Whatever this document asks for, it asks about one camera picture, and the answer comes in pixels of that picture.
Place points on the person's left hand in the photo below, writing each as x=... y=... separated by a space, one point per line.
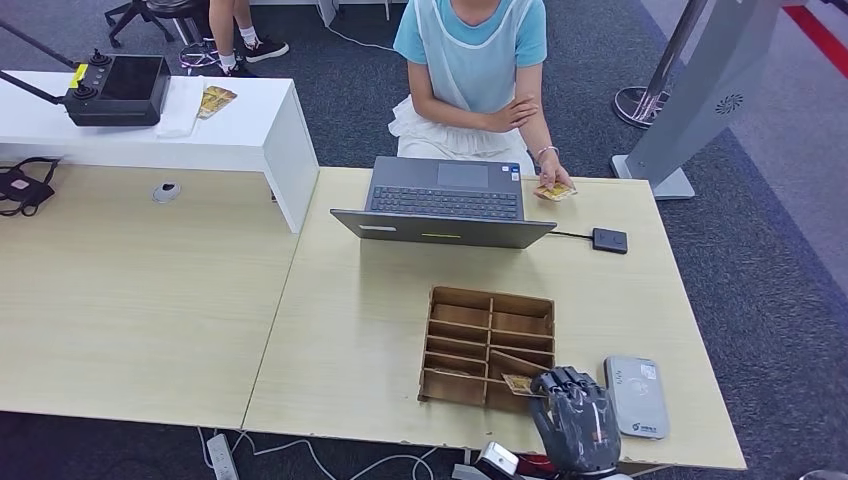
x=553 y=175

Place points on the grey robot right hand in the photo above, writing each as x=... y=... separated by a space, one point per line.
x=576 y=424

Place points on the person's right hand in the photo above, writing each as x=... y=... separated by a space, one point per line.
x=511 y=114

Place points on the yellow brown ID card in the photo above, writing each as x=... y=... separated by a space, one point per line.
x=555 y=192

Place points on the person's left forearm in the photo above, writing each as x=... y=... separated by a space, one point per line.
x=544 y=139

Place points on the person's right forearm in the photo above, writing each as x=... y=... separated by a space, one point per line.
x=454 y=114

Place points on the seated person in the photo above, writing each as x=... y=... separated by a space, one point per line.
x=464 y=73

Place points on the grey card reader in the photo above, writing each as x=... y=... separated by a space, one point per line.
x=636 y=397

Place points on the standing person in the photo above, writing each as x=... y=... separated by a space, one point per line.
x=232 y=33

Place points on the red object under desk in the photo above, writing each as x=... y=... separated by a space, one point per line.
x=533 y=464

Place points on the small black square box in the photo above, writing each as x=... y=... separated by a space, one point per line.
x=610 y=240

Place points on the grey open laptop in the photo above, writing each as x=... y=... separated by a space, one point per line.
x=444 y=202

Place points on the grey box under desk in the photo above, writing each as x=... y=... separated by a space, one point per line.
x=467 y=474

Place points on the wooden compartment tray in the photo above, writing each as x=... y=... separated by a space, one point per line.
x=490 y=324

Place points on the grey kiosk stand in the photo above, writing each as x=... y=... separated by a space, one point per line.
x=709 y=86

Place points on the white table leg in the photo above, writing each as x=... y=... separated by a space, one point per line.
x=328 y=12

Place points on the white desk riser shelf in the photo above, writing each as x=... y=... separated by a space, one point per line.
x=252 y=126

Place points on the yellow printed leaflet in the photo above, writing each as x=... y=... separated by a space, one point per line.
x=216 y=101

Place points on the white folded cloth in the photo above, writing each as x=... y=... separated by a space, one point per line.
x=179 y=109

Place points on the grey desk grommet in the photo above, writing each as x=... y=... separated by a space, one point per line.
x=166 y=192

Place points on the white power strip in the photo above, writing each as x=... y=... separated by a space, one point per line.
x=222 y=458

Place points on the black chair base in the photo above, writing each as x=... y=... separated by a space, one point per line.
x=142 y=12

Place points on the black remote controller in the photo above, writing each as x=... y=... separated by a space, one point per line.
x=126 y=89

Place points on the black antenna rod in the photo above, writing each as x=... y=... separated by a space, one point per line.
x=40 y=44
x=30 y=87

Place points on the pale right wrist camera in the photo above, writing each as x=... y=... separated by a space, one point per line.
x=497 y=460

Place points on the chrome stanchion post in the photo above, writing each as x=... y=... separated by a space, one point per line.
x=646 y=99

